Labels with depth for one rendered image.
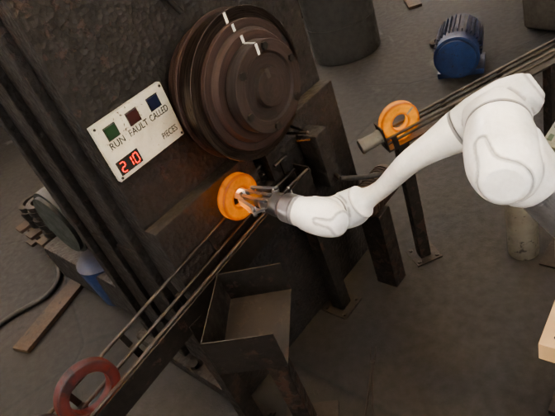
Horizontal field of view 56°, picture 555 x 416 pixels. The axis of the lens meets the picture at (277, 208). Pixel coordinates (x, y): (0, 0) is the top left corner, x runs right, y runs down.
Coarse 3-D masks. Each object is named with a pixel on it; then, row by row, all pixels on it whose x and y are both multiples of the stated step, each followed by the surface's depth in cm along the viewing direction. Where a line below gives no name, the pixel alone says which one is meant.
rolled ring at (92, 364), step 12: (84, 360) 142; (96, 360) 143; (72, 372) 138; (84, 372) 141; (108, 372) 146; (60, 384) 138; (72, 384) 138; (108, 384) 149; (60, 396) 137; (60, 408) 137
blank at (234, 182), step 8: (232, 176) 165; (240, 176) 166; (248, 176) 168; (224, 184) 164; (232, 184) 164; (240, 184) 167; (248, 184) 169; (256, 184) 172; (224, 192) 163; (232, 192) 165; (224, 200) 163; (232, 200) 166; (224, 208) 164; (232, 208) 166; (240, 208) 169; (232, 216) 167; (240, 216) 170
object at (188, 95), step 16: (240, 16) 154; (256, 16) 158; (272, 16) 163; (208, 32) 146; (192, 48) 147; (192, 64) 145; (192, 80) 146; (192, 96) 147; (192, 112) 149; (192, 128) 155; (208, 128) 153; (288, 128) 179; (208, 144) 159; (224, 144) 159; (272, 144) 174; (240, 160) 165
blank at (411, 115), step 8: (392, 104) 194; (400, 104) 193; (408, 104) 194; (384, 112) 195; (392, 112) 194; (400, 112) 195; (408, 112) 196; (416, 112) 197; (384, 120) 195; (392, 120) 196; (408, 120) 198; (416, 120) 198; (384, 128) 197; (392, 128) 198; (400, 128) 200; (408, 136) 201
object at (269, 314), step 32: (224, 288) 161; (256, 288) 161; (288, 288) 160; (224, 320) 156; (256, 320) 155; (288, 320) 152; (224, 352) 140; (256, 352) 139; (288, 352) 144; (288, 384) 168
